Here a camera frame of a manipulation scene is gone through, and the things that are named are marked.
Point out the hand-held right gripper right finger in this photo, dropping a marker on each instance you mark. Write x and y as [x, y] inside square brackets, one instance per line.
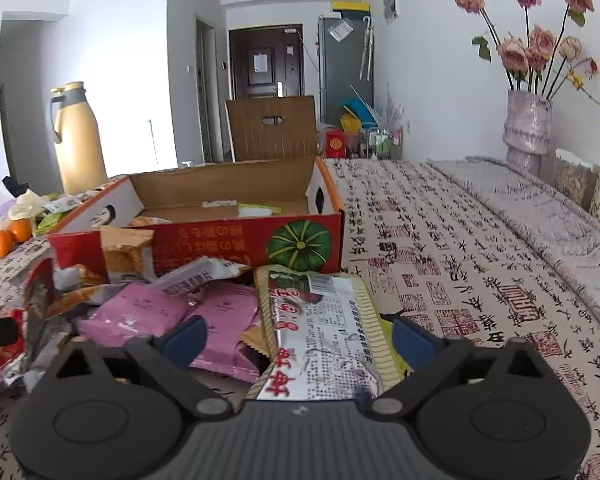
[411, 345]

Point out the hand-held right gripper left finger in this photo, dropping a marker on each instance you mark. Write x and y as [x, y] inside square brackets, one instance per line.
[186, 342]

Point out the pink snack packet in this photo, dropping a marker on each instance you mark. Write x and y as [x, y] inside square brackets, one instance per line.
[130, 312]
[227, 332]

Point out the red snack packet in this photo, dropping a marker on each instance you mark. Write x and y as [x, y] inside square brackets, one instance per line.
[35, 300]

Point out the white green-striped snack packet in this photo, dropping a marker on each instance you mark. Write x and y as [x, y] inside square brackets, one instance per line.
[320, 330]

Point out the red pumpkin print cardboard box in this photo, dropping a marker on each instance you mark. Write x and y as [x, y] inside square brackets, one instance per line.
[215, 245]

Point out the brown cracker snack packet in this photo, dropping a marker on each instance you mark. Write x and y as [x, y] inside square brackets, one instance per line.
[127, 255]

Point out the silver snack packet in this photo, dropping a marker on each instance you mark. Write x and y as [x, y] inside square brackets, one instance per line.
[47, 345]

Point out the white purple snack packet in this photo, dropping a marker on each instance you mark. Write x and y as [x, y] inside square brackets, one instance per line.
[190, 277]

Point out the small tan snack packet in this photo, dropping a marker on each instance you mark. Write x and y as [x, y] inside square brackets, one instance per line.
[255, 342]

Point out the orange fruit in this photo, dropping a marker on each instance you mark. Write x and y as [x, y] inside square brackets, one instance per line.
[1, 244]
[21, 230]

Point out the light green packet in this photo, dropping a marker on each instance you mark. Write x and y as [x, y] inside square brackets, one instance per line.
[52, 222]

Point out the flat orange snack packet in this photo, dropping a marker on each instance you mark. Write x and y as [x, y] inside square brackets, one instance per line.
[150, 220]

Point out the small white green packet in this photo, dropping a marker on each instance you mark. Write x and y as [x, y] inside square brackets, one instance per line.
[220, 204]

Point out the white sachet packets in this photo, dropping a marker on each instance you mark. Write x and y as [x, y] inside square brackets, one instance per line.
[62, 203]

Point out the dark cloth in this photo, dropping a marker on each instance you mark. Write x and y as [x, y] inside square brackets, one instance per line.
[15, 186]

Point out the lime green snack packet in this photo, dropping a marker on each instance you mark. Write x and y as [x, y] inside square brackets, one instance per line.
[257, 210]

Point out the beige thermos jug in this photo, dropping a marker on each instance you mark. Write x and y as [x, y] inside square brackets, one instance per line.
[80, 150]

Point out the red gift box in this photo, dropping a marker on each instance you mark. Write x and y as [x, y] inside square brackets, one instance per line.
[335, 142]

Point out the brown chair back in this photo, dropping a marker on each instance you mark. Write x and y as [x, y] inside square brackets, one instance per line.
[270, 135]

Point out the yellow plastic item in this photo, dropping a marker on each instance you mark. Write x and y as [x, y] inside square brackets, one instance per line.
[351, 122]

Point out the glass jar of nuts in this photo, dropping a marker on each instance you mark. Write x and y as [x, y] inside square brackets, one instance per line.
[572, 180]

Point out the blue plastic dustpan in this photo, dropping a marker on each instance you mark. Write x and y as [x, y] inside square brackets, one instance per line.
[362, 110]

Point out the pink textured vase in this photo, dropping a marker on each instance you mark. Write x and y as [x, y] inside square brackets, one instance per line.
[526, 130]

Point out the grey interior door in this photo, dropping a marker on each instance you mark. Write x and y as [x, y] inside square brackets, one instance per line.
[206, 90]

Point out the grey refrigerator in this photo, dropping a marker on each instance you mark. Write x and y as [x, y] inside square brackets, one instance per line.
[342, 80]

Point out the dark brown entrance door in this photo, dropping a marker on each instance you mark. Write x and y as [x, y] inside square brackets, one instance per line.
[265, 60]

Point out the clear folded umbrella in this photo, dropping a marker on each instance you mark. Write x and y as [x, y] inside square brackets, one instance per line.
[367, 47]

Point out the clear plastic document bag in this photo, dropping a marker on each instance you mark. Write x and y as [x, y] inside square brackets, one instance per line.
[340, 29]

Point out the dried pink rose bouquet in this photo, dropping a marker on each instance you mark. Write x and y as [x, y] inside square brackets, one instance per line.
[535, 45]

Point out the yellow black box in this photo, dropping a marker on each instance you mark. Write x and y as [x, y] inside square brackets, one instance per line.
[351, 6]

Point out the wall poster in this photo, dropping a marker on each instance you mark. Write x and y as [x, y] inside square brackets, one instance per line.
[391, 2]

